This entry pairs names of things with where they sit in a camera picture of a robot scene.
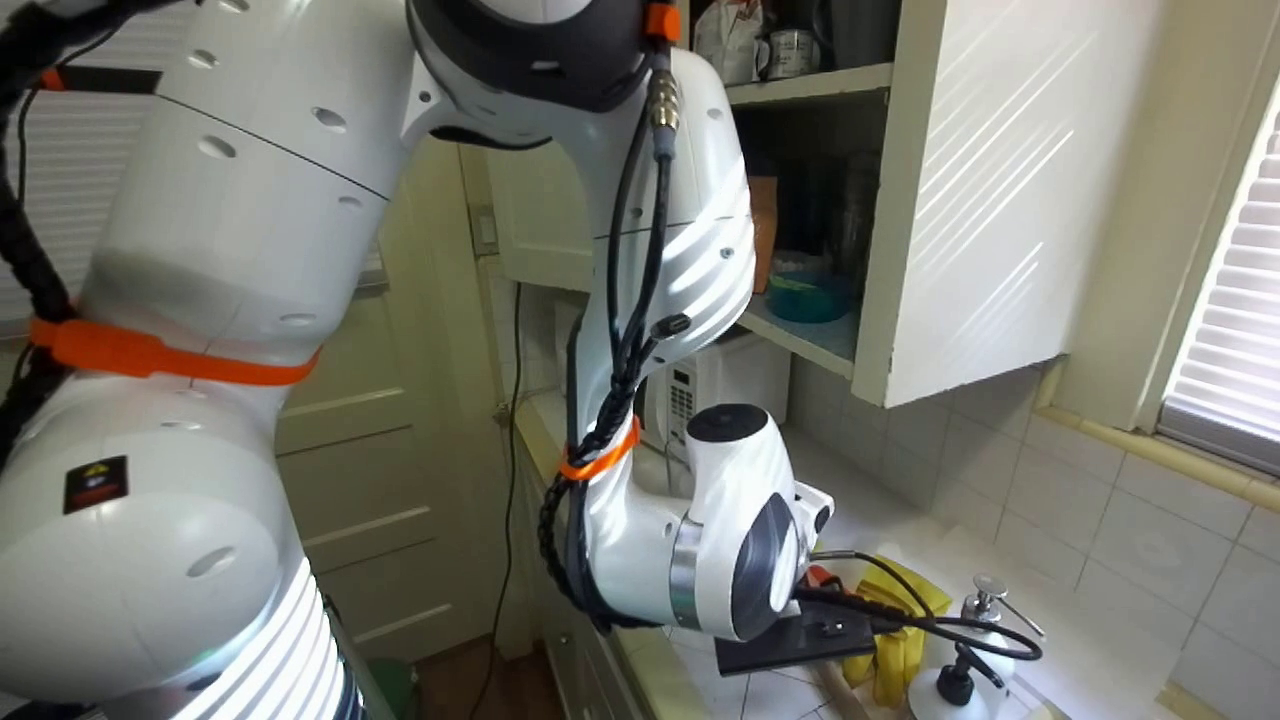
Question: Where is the orange snack bag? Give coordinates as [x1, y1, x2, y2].
[746, 177, 777, 295]

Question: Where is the white soap pump bottle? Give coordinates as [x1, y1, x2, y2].
[961, 577, 1045, 679]

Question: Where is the cream wall cabinet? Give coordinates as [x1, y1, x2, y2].
[454, 0, 1176, 413]

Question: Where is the white patterned mug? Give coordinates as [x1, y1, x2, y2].
[691, 0, 766, 88]

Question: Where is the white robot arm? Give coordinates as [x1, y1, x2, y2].
[0, 0, 882, 720]

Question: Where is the white window blind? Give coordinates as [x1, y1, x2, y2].
[1161, 95, 1280, 475]

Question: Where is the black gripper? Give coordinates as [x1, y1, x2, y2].
[717, 603, 901, 675]

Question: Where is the white microwave oven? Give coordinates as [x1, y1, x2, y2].
[643, 332, 791, 452]

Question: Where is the teal bowl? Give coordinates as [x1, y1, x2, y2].
[765, 253, 852, 326]

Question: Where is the black pump soap bottle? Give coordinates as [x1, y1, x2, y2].
[908, 643, 1012, 720]

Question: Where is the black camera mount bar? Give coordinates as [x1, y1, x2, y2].
[35, 63, 161, 95]

